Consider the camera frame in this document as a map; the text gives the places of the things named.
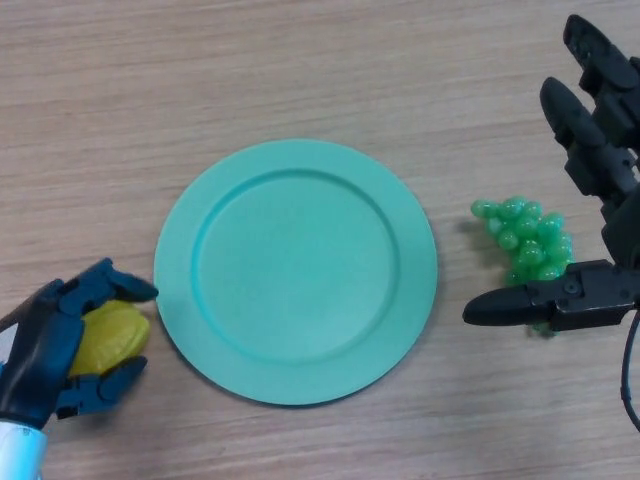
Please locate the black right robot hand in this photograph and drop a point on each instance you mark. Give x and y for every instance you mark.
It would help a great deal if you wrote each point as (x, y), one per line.
(622, 225)

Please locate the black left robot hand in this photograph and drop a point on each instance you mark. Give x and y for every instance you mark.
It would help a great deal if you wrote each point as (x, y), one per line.
(40, 350)

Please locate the yellow starfruit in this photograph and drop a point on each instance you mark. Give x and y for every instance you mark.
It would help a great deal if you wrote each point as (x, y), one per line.
(115, 340)

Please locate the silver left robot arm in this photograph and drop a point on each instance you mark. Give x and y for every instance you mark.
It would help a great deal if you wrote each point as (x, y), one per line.
(20, 450)

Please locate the green round plate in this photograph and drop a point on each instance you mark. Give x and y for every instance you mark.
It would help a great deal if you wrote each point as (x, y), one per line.
(300, 270)

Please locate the green grape bunch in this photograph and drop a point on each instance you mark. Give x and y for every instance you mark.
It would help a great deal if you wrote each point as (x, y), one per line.
(535, 245)

